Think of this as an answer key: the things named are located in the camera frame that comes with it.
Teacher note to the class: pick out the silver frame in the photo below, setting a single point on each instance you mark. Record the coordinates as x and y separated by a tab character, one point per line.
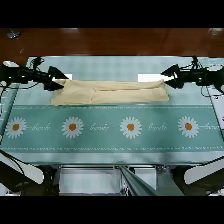
140	186

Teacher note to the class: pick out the cream shirt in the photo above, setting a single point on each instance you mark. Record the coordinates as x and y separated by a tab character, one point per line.
110	93

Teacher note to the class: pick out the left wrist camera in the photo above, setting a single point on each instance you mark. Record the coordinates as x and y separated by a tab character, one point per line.
36	62

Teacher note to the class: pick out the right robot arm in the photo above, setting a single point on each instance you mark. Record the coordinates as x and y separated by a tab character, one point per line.
213	76

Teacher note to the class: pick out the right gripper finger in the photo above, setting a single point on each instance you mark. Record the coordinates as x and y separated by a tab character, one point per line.
176	83
173	71

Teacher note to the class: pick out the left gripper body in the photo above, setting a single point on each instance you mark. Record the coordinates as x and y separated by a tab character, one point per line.
40	76

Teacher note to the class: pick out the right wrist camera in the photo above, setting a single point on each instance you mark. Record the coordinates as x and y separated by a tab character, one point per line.
195	63

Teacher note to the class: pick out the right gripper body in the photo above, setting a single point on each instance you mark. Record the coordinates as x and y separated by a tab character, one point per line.
190	75

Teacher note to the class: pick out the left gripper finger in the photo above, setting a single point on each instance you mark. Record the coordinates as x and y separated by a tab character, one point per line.
56	72
51	85

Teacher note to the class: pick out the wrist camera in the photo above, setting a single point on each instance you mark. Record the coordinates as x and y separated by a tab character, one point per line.
195	63
36	62

